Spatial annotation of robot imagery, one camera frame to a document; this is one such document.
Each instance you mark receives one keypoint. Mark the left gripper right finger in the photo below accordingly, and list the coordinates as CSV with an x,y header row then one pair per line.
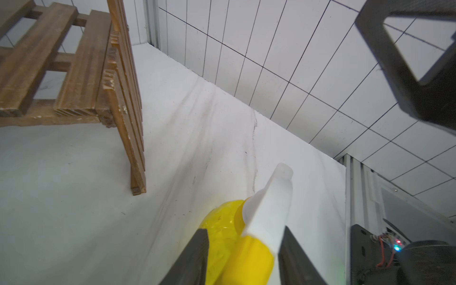
x,y
295,267

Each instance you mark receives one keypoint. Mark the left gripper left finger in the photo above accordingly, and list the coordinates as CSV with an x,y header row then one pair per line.
x,y
191,266

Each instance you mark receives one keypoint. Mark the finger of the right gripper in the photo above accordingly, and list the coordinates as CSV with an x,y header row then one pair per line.
x,y
409,64

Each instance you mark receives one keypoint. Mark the small yellow spray bottle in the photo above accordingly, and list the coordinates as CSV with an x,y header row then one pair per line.
x,y
245,235

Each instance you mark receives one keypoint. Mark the wooden slatted shelf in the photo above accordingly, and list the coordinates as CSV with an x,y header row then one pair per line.
x,y
73,68

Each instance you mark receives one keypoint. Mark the aluminium mounting rail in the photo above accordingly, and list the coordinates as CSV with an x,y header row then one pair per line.
x,y
379,207

